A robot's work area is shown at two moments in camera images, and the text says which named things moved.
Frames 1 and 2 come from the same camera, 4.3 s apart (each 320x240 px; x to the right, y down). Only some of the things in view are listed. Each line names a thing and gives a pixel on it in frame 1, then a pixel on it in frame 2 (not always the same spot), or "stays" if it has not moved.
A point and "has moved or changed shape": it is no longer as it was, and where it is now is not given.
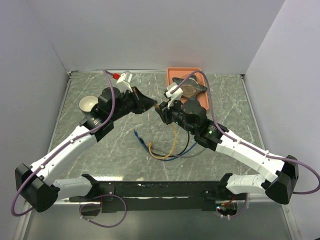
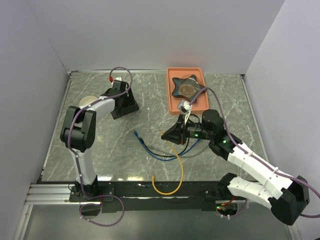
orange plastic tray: [182, 73] stays
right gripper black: [164, 113] → [173, 134]
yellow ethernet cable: [165, 156] has moved or changed shape
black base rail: [164, 196] stays
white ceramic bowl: [86, 103] stays
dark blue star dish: [190, 86] stays
